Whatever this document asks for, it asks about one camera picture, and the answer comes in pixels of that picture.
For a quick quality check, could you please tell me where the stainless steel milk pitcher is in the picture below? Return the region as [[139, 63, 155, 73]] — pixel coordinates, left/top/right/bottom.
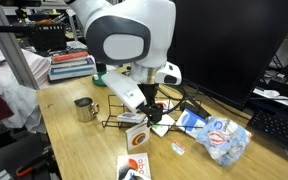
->
[[73, 96, 101, 123]]

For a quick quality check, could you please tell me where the white cloth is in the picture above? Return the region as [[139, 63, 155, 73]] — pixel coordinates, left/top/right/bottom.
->
[[0, 33, 52, 134]]

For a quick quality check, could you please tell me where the large white abc book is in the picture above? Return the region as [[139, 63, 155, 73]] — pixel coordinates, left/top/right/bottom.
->
[[116, 152, 152, 180]]

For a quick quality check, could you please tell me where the large black computer monitor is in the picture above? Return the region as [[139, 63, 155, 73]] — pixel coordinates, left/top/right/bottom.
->
[[168, 0, 288, 111]]

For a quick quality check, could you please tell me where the blue white plastic bag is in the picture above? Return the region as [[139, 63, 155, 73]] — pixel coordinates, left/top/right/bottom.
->
[[195, 115, 253, 167]]

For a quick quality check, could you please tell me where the purple spine book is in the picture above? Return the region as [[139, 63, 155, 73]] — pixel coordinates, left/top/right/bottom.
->
[[50, 57, 96, 70]]

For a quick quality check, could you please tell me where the black crate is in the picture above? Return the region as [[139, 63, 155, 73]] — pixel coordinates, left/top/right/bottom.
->
[[28, 23, 68, 53]]

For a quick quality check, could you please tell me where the black keyboard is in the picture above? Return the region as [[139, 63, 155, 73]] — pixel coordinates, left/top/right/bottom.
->
[[247, 109, 288, 156]]

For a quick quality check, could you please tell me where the flat orange circle book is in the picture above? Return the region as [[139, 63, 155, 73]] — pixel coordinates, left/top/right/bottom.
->
[[153, 99, 175, 113]]

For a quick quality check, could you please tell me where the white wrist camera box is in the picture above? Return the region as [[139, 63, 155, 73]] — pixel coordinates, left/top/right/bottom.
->
[[101, 70, 148, 114]]

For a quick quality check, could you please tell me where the aluminium extrusion post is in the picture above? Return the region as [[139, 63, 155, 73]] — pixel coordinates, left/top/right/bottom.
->
[[0, 0, 40, 91]]

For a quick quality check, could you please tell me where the red book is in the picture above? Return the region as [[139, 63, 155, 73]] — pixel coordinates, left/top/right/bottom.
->
[[51, 50, 90, 64]]

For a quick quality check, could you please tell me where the black wire tray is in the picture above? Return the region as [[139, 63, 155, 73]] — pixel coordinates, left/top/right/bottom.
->
[[101, 94, 203, 131]]

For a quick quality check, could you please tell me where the black cart with orange handle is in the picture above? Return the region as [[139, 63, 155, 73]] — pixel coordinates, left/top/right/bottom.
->
[[3, 133, 63, 180]]

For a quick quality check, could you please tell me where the flat blue transport book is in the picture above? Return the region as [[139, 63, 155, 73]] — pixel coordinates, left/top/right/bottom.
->
[[175, 108, 208, 139]]

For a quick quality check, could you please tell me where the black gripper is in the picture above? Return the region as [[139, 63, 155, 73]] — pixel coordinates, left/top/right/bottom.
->
[[138, 83, 165, 129]]

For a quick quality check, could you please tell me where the flat green vegetables book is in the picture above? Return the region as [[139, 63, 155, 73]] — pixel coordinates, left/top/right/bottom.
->
[[150, 113, 176, 138]]

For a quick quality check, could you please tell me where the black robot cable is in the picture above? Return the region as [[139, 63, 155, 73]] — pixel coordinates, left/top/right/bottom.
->
[[156, 84, 189, 116]]

